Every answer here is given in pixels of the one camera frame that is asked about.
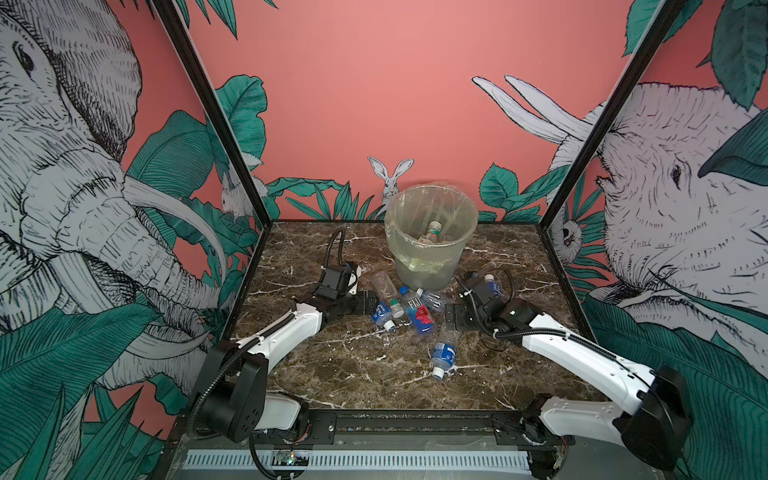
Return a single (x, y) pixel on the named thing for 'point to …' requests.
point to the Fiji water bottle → (410, 304)
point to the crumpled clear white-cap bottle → (429, 299)
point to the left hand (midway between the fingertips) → (368, 295)
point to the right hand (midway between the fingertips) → (454, 311)
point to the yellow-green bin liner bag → (427, 225)
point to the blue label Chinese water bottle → (493, 285)
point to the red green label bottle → (434, 231)
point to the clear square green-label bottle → (386, 292)
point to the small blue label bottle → (383, 316)
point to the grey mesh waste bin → (415, 279)
